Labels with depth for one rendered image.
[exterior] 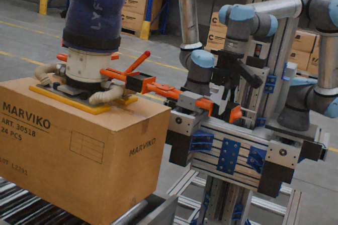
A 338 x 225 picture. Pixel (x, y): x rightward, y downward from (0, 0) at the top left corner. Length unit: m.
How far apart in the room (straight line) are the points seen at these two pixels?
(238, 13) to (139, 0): 8.19
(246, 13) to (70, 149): 0.80
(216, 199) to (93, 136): 1.05
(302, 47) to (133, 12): 3.67
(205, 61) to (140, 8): 7.51
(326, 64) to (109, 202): 1.02
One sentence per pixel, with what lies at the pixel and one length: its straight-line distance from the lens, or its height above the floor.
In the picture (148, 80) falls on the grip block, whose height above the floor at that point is 1.24.
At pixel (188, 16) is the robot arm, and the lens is 2.17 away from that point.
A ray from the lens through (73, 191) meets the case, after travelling 1.69.
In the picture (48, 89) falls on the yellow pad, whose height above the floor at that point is 1.11.
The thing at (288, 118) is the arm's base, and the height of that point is 1.08.
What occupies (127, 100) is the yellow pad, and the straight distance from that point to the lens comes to 1.75.
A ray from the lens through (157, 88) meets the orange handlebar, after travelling 1.55.
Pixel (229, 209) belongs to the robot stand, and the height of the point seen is 0.47.
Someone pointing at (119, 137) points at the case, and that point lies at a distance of 1.51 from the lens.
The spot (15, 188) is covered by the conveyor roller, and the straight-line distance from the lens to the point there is 2.18.
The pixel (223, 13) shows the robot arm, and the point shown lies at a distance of 1.58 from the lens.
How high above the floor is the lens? 1.66
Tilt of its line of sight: 17 degrees down
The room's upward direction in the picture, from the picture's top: 10 degrees clockwise
